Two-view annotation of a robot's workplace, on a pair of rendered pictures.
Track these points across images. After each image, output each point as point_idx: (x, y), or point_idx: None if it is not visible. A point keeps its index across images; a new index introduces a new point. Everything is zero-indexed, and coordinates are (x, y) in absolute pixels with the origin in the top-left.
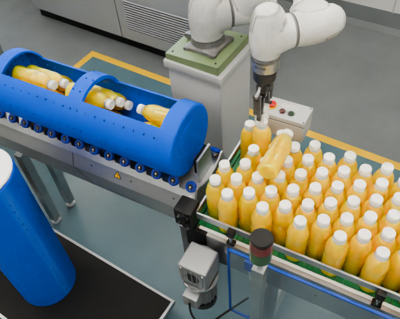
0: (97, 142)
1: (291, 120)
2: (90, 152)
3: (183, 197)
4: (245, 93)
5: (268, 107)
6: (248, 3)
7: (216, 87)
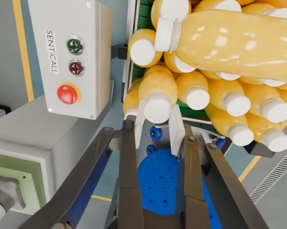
0: None
1: (93, 39)
2: None
3: (254, 152)
4: (29, 108)
5: (141, 121)
6: None
7: (52, 151)
